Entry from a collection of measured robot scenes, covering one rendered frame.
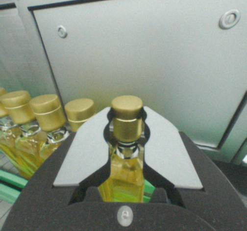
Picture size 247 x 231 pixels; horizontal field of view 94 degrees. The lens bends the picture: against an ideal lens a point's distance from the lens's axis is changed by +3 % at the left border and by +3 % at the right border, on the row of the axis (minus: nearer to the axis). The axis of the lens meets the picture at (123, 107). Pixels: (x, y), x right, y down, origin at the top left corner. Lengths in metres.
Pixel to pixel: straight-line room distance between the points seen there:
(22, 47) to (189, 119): 0.47
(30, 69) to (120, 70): 0.31
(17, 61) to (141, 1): 0.40
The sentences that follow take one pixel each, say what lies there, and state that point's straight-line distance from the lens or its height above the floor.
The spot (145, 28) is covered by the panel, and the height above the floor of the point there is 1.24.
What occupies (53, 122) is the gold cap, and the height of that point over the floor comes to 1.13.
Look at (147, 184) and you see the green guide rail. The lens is 0.29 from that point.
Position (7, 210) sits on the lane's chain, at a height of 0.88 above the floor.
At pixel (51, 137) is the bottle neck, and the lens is 0.21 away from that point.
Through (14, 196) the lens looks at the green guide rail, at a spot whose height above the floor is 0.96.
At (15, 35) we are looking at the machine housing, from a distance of 0.47.
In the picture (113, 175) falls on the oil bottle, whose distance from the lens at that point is 0.18.
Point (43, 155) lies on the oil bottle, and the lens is 0.23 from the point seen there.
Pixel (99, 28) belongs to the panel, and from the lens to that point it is 0.26.
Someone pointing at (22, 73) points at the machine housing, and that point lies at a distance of 0.51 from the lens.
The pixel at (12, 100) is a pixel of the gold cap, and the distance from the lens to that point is 0.22.
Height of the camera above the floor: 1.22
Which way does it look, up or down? 29 degrees down
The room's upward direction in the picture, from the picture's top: 2 degrees counter-clockwise
